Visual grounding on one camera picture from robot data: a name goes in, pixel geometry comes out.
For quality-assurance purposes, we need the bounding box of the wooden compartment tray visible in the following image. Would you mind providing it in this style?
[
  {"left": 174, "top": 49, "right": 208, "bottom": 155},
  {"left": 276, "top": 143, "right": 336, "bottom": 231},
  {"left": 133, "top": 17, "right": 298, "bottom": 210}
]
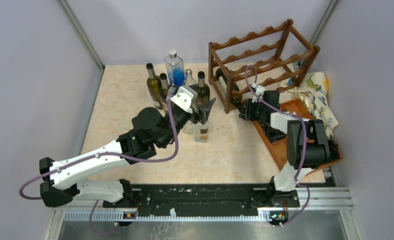
[{"left": 252, "top": 98, "right": 342, "bottom": 174}]

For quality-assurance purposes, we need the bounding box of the clear whisky bottle black label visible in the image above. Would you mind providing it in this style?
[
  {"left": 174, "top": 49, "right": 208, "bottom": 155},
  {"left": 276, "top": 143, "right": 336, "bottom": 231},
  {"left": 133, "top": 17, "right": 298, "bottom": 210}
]
[{"left": 193, "top": 101, "right": 209, "bottom": 143}]

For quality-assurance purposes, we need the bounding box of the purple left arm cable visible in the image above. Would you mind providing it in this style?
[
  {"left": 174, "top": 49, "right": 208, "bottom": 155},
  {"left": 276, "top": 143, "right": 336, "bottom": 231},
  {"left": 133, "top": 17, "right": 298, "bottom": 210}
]
[{"left": 19, "top": 85, "right": 181, "bottom": 237}]

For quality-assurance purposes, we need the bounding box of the green wine bottle dark label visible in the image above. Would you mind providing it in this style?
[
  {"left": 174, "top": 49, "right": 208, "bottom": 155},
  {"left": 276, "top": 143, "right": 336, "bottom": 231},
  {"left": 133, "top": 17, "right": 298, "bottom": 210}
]
[{"left": 160, "top": 73, "right": 170, "bottom": 113}]

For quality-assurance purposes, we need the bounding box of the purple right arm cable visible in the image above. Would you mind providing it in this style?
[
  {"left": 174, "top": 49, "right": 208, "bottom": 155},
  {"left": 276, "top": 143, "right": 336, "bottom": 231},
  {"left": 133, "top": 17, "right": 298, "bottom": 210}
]
[{"left": 244, "top": 64, "right": 312, "bottom": 228}]

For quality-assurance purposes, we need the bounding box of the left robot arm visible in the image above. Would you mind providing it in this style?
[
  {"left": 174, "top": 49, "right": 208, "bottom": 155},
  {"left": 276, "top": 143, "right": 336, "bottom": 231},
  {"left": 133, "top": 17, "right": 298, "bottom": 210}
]
[{"left": 40, "top": 98, "right": 216, "bottom": 208}]

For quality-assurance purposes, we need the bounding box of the clear empty glass bottle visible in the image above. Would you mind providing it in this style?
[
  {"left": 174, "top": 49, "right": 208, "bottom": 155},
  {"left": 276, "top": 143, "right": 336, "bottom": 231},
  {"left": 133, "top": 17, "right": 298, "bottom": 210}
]
[{"left": 183, "top": 68, "right": 197, "bottom": 135}]

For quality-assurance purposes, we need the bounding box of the green wine bottle far left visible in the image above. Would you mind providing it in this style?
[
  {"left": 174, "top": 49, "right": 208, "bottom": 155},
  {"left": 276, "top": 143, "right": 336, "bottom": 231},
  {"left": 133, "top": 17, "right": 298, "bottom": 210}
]
[{"left": 146, "top": 62, "right": 163, "bottom": 110}]

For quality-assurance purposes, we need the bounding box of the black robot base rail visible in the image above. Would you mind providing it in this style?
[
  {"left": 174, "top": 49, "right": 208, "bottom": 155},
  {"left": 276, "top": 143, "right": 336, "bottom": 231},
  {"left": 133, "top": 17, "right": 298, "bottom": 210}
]
[{"left": 103, "top": 183, "right": 300, "bottom": 217}]

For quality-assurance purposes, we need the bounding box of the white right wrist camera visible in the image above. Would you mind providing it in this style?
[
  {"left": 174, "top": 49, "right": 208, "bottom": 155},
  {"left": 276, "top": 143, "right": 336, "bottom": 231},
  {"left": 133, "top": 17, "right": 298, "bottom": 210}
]
[{"left": 251, "top": 83, "right": 265, "bottom": 103}]

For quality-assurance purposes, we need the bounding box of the black rolled belt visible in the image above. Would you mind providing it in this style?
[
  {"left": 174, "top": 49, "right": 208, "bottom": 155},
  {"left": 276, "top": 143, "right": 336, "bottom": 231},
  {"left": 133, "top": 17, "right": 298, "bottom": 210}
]
[{"left": 327, "top": 140, "right": 341, "bottom": 163}]

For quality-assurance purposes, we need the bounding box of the green wine bottle grey capsule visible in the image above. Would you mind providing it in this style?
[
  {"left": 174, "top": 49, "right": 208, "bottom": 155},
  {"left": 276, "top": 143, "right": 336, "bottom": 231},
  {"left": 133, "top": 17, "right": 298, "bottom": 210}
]
[{"left": 195, "top": 71, "right": 210, "bottom": 106}]

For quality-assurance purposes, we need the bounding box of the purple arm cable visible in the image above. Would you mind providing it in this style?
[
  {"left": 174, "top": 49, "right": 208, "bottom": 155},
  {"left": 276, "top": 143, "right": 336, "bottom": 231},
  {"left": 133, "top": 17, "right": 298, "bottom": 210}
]
[
  {"left": 244, "top": 64, "right": 312, "bottom": 228},
  {"left": 19, "top": 85, "right": 181, "bottom": 237}
]

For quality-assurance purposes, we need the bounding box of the wooden wine rack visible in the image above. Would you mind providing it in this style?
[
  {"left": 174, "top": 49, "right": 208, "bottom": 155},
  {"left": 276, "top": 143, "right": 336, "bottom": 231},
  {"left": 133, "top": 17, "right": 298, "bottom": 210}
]
[{"left": 208, "top": 18, "right": 321, "bottom": 115}]

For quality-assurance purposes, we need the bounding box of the dinosaur print cloth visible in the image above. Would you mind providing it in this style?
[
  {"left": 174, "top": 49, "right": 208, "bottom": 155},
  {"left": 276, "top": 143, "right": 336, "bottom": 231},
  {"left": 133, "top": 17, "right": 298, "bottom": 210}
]
[{"left": 279, "top": 71, "right": 339, "bottom": 140}]

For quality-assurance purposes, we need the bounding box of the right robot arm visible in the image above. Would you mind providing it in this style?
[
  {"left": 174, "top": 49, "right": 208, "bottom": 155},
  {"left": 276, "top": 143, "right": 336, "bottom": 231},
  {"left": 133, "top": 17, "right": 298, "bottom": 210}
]
[{"left": 238, "top": 90, "right": 330, "bottom": 206}]

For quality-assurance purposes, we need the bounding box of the clear blue vodka bottle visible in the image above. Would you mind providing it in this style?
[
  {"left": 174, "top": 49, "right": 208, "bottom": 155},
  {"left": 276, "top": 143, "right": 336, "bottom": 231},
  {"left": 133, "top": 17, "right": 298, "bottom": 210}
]
[{"left": 164, "top": 49, "right": 185, "bottom": 86}]

